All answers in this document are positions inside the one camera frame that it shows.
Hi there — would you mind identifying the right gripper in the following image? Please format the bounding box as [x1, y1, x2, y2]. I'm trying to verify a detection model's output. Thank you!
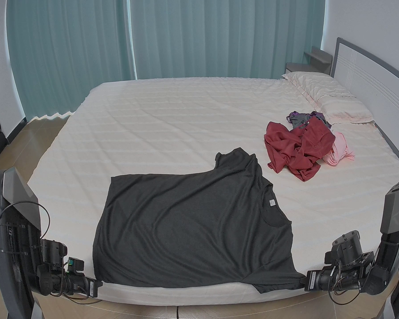
[304, 267, 336, 292]

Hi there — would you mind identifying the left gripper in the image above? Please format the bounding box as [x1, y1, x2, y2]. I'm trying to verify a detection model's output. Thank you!
[65, 273, 104, 299]

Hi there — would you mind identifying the black T-shirt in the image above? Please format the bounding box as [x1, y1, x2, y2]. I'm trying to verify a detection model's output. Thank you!
[92, 147, 307, 294]

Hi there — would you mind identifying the bed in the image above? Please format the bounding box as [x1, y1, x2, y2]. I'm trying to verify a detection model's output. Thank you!
[27, 37, 399, 308]

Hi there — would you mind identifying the pink garment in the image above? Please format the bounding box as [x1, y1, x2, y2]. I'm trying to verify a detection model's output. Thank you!
[323, 132, 356, 166]

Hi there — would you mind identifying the dark red garment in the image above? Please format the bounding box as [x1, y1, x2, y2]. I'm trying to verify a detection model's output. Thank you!
[264, 116, 336, 183]

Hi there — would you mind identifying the grey purple garment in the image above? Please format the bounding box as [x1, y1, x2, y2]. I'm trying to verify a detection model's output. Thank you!
[287, 111, 332, 129]

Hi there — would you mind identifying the cream pillow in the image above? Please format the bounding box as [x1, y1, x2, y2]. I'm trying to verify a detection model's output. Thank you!
[281, 71, 376, 125]

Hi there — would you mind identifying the grey bedside table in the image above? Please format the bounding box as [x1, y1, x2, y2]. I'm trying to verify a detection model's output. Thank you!
[285, 46, 333, 76]

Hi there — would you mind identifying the blue-green curtain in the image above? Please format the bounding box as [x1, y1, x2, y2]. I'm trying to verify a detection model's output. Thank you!
[128, 0, 326, 80]
[7, 0, 135, 122]

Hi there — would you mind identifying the black cable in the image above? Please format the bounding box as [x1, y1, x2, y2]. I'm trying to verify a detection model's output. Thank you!
[0, 201, 50, 242]
[329, 276, 360, 306]

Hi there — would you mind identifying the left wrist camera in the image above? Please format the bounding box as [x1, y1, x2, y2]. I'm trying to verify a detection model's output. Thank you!
[65, 257, 84, 276]

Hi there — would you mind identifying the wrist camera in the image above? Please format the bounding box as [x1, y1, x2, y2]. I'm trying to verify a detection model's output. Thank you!
[65, 257, 84, 276]
[324, 251, 340, 268]

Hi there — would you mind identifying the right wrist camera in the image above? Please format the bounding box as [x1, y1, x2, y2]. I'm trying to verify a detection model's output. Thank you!
[324, 251, 340, 268]

